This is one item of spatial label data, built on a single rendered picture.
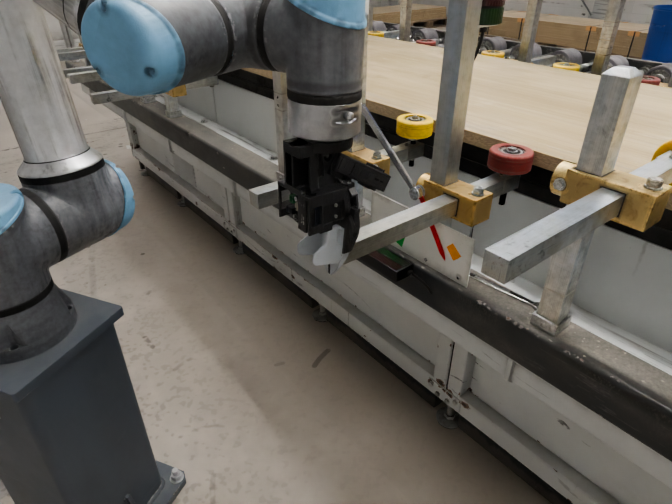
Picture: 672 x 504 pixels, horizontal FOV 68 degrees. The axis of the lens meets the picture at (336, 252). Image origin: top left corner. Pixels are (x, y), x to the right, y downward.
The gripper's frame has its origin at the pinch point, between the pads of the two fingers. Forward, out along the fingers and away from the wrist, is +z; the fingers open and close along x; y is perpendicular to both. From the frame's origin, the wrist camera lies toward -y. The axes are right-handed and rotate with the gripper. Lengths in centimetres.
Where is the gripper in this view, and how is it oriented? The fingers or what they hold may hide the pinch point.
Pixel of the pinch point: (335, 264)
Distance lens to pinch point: 73.4
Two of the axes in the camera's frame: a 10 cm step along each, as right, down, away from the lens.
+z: -0.2, 8.6, 5.1
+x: 6.2, 4.1, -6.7
